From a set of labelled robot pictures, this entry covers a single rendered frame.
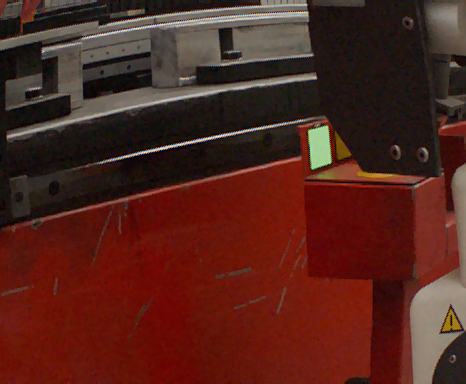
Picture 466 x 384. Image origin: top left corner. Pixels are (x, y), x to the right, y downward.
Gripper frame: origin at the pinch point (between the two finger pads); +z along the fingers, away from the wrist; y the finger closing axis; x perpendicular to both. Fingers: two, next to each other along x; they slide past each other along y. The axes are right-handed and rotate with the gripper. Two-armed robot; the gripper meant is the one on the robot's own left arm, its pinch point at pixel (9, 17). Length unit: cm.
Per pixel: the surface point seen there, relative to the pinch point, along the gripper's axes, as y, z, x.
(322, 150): -37.2, 12.9, 22.9
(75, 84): -22.2, 18.1, -7.7
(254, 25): -57, 14, -11
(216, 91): -37.0, 15.4, 4.3
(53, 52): -18.1, 13.3, -10.3
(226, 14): -77, 25, -35
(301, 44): -67, 17, -9
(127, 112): -22.0, 15.8, 4.8
